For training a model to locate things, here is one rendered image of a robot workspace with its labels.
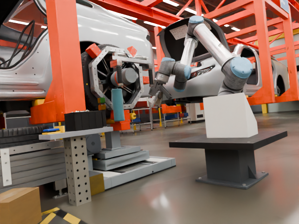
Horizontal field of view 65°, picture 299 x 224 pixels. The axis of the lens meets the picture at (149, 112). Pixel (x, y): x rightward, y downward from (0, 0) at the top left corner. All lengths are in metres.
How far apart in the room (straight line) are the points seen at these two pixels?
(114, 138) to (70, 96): 0.65
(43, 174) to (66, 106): 0.47
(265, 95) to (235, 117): 3.57
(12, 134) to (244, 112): 1.51
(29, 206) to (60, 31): 1.12
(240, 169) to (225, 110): 0.40
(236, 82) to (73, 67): 1.14
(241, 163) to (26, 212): 1.26
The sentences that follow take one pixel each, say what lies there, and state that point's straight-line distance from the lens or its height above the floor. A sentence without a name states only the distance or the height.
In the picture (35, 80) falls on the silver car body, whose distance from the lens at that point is 2.22.
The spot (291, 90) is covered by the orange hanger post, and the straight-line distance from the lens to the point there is 7.06.
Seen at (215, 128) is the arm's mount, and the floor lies 0.36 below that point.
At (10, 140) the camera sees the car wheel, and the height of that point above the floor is 0.43.
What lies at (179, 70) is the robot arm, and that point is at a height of 0.79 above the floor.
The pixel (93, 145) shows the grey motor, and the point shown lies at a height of 0.30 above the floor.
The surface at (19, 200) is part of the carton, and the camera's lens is 1.33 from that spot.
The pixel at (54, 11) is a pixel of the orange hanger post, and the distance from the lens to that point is 1.88.
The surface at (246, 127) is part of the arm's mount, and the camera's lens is 1.64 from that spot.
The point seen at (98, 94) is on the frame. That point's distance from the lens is 1.93.
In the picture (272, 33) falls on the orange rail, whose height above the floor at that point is 3.30.
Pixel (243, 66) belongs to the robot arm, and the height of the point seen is 0.77.
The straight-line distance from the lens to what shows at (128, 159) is 2.12.
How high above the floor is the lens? 0.50
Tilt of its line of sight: 1 degrees up
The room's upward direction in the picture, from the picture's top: 6 degrees counter-clockwise
